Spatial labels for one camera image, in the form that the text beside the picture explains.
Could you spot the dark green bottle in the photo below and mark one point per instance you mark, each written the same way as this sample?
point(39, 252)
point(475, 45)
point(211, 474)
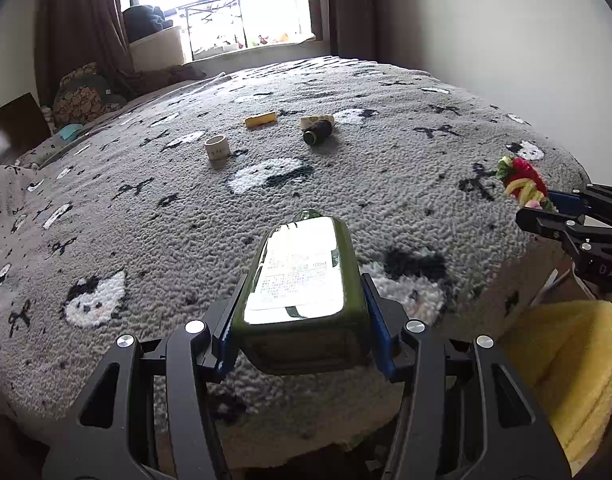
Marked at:
point(296, 280)

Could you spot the small dark round bottle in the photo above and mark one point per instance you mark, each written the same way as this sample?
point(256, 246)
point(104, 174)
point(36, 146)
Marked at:
point(317, 133)

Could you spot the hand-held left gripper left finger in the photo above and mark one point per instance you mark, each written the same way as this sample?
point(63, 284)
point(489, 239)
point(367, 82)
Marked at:
point(225, 345)

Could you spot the row of small figurines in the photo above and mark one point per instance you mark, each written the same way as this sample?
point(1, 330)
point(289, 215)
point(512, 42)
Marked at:
point(271, 38)

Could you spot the yellow rectangular block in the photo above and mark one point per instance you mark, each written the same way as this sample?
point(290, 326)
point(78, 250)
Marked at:
point(260, 120)

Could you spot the small white jar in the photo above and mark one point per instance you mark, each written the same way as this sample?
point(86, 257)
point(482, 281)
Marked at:
point(217, 148)

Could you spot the teal cloth item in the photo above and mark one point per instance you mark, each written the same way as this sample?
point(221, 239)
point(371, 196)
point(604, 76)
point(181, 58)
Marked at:
point(68, 133)

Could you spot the dark wooden headboard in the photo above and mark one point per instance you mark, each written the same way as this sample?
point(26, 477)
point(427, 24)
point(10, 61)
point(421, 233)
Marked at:
point(11, 130)

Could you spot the dark brown cloth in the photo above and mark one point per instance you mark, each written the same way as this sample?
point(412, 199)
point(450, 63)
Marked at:
point(161, 77)

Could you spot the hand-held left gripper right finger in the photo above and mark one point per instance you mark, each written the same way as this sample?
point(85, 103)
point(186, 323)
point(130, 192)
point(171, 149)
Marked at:
point(382, 342)

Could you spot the brown patterned cushion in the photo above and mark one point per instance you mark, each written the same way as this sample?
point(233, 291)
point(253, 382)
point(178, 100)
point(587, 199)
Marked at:
point(81, 102)

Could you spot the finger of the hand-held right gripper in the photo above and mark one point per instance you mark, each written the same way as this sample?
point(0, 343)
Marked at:
point(546, 222)
point(566, 200)

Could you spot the yellow fleece garment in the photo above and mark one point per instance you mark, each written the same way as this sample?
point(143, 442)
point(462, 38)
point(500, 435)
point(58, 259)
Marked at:
point(566, 370)

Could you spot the brown curtain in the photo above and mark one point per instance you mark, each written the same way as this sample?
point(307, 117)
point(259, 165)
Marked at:
point(81, 25)
point(346, 10)

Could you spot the dark clothes pile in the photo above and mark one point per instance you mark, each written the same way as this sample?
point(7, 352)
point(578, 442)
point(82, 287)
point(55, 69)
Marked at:
point(146, 20)

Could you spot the grey printed blanket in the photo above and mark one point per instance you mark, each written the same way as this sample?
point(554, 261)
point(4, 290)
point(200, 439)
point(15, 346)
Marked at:
point(161, 240)

